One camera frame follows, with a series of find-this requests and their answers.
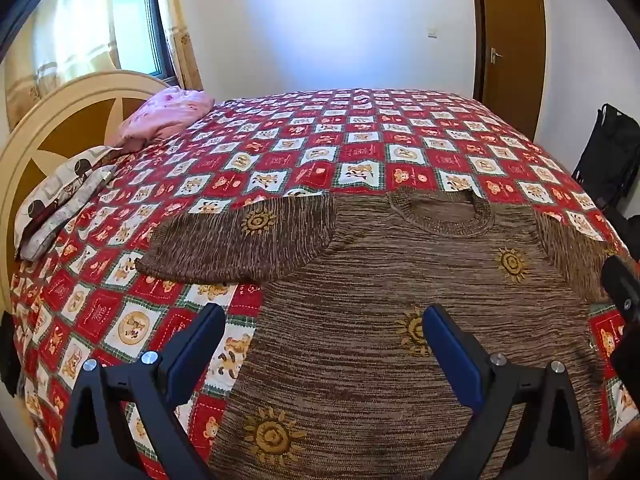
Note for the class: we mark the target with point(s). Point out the brown knitted sweater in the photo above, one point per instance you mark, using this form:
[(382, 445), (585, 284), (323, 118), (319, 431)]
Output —
[(375, 285)]

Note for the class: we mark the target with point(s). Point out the sheer yellow curtain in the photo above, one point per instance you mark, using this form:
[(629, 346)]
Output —
[(65, 30)]

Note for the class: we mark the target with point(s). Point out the brown wooden door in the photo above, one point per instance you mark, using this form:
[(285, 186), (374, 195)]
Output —
[(515, 50)]

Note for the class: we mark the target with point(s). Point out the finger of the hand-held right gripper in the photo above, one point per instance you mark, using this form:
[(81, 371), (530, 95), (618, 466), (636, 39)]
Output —
[(620, 285)]

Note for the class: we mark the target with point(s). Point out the red printed quilt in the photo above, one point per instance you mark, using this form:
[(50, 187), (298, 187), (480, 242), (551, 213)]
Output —
[(350, 130)]

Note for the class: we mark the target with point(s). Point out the grey printed pillow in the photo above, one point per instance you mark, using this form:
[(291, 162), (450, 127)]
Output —
[(65, 195)]

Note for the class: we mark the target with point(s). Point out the black object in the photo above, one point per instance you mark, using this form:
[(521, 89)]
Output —
[(7, 355)]

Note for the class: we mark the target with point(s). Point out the pink pillow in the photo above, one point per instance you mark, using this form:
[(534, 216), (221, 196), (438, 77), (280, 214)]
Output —
[(160, 115)]

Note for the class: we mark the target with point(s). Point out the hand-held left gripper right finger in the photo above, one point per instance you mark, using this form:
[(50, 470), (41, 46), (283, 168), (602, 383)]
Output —
[(455, 355)]

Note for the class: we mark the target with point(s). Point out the cream wooden headboard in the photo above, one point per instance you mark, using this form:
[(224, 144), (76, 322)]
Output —
[(75, 110)]

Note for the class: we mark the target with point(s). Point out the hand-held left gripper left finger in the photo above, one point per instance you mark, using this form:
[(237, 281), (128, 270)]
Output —
[(195, 360)]

